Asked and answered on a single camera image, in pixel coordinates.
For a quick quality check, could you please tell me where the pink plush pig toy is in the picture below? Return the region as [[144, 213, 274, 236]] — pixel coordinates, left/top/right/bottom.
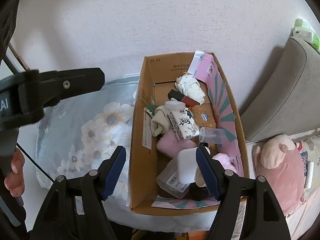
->
[[253, 134, 305, 215]]

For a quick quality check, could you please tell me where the person's left hand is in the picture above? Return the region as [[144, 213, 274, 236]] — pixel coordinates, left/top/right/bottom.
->
[[4, 148, 25, 197]]

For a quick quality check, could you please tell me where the red black lipstick box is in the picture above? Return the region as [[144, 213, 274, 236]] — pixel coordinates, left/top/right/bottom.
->
[[168, 89, 200, 107]]

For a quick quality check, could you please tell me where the white rectangular case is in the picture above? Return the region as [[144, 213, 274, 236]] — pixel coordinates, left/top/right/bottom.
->
[[176, 148, 198, 184]]

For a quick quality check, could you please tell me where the pink fluffy cloth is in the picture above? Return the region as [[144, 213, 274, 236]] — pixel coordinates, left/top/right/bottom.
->
[[156, 129, 197, 159]]

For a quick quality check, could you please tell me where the brown plush toy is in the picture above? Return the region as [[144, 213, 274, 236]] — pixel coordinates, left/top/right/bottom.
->
[[190, 105, 216, 128]]

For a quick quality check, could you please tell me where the white floral tissue pack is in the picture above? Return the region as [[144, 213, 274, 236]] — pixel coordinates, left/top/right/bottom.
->
[[168, 108, 200, 141]]

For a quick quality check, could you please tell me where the green white wet wipes pack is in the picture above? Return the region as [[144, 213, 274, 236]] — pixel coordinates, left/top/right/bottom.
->
[[292, 18, 320, 51]]

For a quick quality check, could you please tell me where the cardboard box with pink lining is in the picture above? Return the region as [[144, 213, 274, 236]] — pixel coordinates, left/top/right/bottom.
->
[[129, 51, 249, 216]]

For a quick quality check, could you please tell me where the white dotted rolled cloth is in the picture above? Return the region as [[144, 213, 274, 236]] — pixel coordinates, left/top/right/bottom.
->
[[175, 73, 205, 105]]

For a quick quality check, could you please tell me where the light blue floral bedsheet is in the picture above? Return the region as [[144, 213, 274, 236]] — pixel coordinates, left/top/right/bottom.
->
[[35, 75, 215, 233]]

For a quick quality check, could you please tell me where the clear plastic measuring cup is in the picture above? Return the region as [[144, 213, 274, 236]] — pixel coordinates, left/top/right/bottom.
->
[[199, 127, 227, 145]]

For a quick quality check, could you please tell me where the cream rolled sock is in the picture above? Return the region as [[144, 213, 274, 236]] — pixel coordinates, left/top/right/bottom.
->
[[150, 106, 171, 137]]

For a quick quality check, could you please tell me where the clear plastic tape ring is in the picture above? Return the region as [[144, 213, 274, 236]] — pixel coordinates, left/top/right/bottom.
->
[[164, 100, 186, 111]]

